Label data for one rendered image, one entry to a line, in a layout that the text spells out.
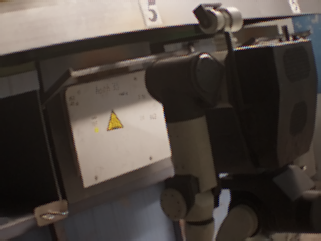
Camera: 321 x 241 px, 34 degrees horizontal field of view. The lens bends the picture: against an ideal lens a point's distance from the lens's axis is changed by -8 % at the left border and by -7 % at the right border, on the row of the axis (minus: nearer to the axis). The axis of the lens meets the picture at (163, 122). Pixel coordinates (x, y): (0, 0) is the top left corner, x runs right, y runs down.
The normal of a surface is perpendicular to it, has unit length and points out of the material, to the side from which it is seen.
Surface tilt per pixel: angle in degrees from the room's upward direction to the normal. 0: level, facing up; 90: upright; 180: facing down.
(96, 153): 90
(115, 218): 90
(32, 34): 80
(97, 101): 90
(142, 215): 90
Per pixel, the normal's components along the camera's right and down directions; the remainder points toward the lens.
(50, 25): 0.67, -0.22
